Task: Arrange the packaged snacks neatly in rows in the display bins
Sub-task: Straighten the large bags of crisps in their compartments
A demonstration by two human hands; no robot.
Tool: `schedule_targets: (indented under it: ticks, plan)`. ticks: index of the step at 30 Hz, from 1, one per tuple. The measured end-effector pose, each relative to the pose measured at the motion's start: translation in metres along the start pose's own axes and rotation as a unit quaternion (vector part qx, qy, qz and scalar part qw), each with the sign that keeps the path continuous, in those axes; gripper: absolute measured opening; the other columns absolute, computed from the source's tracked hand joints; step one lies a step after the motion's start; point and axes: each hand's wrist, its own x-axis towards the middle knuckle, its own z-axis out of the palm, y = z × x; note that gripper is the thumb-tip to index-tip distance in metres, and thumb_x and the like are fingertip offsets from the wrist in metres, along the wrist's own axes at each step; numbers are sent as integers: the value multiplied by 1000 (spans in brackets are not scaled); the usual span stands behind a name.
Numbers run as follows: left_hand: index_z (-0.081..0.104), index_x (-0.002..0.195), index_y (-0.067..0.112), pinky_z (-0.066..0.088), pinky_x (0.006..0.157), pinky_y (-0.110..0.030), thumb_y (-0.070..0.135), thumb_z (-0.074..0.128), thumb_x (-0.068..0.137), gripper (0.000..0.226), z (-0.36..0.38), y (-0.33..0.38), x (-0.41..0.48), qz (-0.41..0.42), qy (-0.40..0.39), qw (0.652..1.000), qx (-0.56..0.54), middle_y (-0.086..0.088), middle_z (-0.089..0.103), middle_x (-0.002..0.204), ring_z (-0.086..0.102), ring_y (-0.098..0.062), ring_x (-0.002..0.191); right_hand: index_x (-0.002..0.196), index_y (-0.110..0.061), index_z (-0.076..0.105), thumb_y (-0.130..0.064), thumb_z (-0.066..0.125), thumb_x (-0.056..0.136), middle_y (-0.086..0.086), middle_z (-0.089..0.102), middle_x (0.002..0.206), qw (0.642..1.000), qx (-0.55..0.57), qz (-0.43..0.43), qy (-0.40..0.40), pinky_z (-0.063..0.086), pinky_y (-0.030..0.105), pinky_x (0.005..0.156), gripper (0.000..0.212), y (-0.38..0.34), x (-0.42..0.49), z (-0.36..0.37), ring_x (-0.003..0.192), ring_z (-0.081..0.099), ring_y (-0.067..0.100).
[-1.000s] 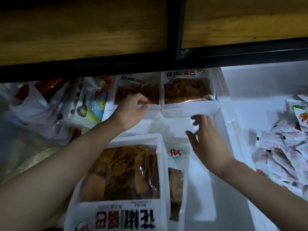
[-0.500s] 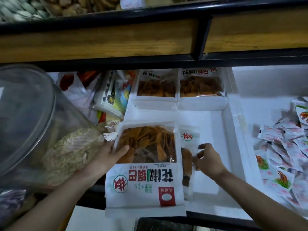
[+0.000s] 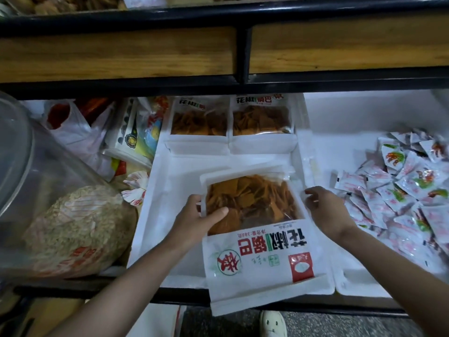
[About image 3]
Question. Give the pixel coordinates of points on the person's right hand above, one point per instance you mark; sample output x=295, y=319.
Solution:
x=330, y=212

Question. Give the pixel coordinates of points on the person's left hand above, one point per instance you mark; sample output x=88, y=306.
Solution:
x=191, y=226

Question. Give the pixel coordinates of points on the pile of white printed packets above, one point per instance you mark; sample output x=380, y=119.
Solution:
x=400, y=193

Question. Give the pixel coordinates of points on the person's left forearm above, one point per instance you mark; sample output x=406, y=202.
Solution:
x=130, y=291

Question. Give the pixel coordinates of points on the person's right white shoe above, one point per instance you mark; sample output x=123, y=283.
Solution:
x=273, y=323

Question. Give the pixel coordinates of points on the white red-edged paper cup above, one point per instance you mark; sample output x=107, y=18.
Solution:
x=135, y=180
x=132, y=198

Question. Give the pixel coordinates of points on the white foam slab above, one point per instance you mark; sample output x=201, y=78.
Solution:
x=151, y=320

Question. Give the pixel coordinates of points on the clear plastic jar with grain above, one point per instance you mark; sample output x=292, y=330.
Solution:
x=77, y=228

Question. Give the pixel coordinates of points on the white plastic bag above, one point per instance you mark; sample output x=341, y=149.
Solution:
x=77, y=133

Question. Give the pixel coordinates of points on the white paper label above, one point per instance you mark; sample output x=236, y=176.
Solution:
x=144, y=0

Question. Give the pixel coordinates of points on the black metal guard rail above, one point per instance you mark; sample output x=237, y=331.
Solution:
x=210, y=21

